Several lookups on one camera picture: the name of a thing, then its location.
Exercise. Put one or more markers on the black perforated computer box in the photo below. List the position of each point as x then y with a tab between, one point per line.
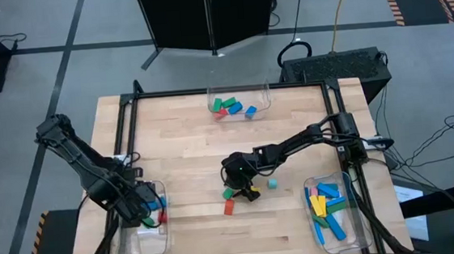
336	67

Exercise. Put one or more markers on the black folding partition panel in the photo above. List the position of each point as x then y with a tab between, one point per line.
178	17

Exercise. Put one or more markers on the teal long block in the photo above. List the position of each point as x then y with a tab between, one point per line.
334	186

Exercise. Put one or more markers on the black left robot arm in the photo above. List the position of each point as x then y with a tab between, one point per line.
73	155

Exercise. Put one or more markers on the light cyan half-cylinder block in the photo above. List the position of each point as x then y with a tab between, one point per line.
272	183

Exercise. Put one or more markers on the clear plastic bin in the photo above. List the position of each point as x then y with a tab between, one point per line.
261	96
357	230
143	243

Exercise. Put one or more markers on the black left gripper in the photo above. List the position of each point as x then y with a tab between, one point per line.
129	195

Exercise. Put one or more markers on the orange triangular prism block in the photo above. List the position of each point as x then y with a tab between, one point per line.
229	207

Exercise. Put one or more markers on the black table frame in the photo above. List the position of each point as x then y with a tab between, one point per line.
159	95

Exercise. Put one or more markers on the black mat yellow hazard stripes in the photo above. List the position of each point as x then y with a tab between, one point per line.
58	246

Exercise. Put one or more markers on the white paper sheet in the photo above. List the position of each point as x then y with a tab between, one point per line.
409	198

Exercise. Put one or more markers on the green long block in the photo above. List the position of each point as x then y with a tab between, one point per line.
320	220
338	206

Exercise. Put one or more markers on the yellow long block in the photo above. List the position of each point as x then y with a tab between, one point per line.
316	206

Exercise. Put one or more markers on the blue long block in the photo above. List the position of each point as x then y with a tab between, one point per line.
328	190
307	195
335	227
336	201
319	232

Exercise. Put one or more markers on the blue half-cylinder block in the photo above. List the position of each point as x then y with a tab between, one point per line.
235	108
251	111

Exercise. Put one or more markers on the pink cube block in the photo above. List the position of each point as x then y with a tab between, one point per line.
220	113

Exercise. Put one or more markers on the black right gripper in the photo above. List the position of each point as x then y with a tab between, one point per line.
240	168

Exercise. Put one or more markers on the pink long block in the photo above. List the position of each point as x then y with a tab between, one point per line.
314	192

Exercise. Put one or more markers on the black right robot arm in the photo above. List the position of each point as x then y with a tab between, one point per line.
301	141

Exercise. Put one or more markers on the red half-cylinder block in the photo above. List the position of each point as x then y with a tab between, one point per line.
162	217

